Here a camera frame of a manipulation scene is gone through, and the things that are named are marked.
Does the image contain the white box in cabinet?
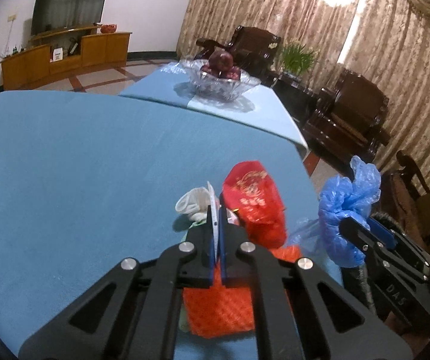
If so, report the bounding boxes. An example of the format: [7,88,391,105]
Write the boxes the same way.
[52,47,64,62]

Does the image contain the wooden chair far right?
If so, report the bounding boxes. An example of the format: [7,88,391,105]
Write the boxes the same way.
[378,150,430,255]

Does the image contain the glass fruit bowl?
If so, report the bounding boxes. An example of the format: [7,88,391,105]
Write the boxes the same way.
[180,59,261,102]

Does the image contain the white plastic bag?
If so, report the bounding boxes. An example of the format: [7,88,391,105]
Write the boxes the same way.
[175,187,211,222]

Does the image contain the orange foam fruit net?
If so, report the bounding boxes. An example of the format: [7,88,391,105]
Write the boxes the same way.
[181,244,303,340]

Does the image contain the blue tablecloth near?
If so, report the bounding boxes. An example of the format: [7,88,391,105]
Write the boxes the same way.
[0,91,318,354]

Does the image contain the wooden tv cabinet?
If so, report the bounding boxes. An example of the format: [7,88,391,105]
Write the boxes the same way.
[0,31,131,90]

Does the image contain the dark wooden armchair right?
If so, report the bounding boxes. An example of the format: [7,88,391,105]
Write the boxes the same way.
[303,68,391,164]

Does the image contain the red apples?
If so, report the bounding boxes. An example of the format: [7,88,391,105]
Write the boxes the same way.
[200,49,241,80]

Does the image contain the light green cloth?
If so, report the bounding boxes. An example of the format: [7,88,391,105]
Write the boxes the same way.
[178,220,206,333]

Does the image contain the dark wooden side table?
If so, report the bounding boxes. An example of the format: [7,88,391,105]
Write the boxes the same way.
[271,72,317,126]

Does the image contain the black flat television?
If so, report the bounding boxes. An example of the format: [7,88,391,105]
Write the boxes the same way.
[31,0,105,35]

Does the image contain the red bowl on cabinet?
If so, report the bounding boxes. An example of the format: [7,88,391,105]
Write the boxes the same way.
[100,24,117,34]

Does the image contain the blue plastic bag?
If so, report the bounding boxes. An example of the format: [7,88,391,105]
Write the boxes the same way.
[286,155,381,268]

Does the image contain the red paper cup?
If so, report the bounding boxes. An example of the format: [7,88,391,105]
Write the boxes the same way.
[222,161,285,229]

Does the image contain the floral beige curtain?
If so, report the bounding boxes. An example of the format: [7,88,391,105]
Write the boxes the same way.
[176,0,430,185]

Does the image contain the dark wooden armchair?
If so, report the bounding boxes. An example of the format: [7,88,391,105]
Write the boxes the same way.
[194,25,282,82]
[303,68,391,164]

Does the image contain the green potted plant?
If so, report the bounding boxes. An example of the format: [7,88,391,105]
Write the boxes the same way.
[278,41,318,78]

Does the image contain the dark wooden armchair far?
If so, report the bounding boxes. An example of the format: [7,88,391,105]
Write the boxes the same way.
[194,25,282,82]

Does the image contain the light blue tablecloth far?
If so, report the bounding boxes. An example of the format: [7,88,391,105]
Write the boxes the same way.
[120,62,308,158]

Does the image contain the red plastic bag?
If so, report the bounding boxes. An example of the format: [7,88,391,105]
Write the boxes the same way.
[242,209,287,249]

